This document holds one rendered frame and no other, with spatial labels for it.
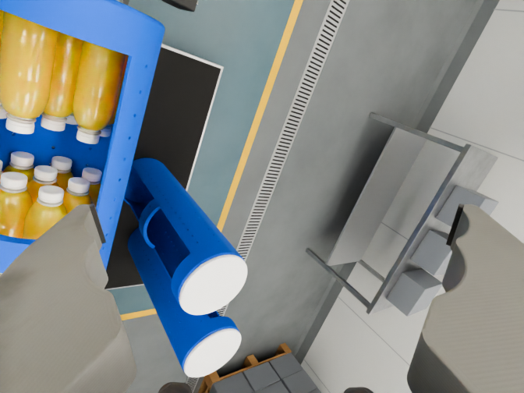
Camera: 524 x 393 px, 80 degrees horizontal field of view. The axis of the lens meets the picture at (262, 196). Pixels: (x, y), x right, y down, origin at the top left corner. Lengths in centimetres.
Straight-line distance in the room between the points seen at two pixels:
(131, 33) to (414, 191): 347
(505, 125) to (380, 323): 239
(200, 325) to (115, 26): 120
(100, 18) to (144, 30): 7
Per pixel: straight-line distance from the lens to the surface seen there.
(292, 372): 439
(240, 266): 122
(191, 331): 149
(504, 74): 375
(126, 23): 56
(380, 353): 426
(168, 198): 145
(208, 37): 197
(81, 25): 54
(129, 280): 229
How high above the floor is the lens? 177
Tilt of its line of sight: 43 degrees down
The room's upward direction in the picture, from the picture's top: 131 degrees clockwise
